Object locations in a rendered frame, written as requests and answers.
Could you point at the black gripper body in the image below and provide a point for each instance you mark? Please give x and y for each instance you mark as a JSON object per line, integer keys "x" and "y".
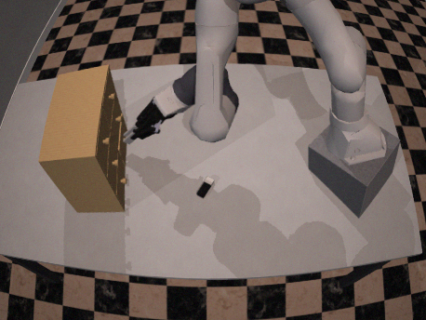
{"x": 159, "y": 116}

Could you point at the brown wooden drawer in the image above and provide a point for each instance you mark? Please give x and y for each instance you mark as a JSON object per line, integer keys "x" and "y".
{"x": 121, "y": 144}
{"x": 108, "y": 97}
{"x": 112, "y": 163}
{"x": 116, "y": 121}
{"x": 103, "y": 137}
{"x": 120, "y": 182}

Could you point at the tan wooden chest of drawers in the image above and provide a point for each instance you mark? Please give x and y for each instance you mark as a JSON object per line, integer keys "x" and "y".
{"x": 69, "y": 144}

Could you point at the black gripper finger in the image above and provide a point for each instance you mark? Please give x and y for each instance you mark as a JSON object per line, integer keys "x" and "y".
{"x": 142, "y": 116}
{"x": 151, "y": 128}

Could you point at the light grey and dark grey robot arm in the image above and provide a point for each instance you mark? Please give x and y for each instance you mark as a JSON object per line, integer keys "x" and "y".
{"x": 353, "y": 136}

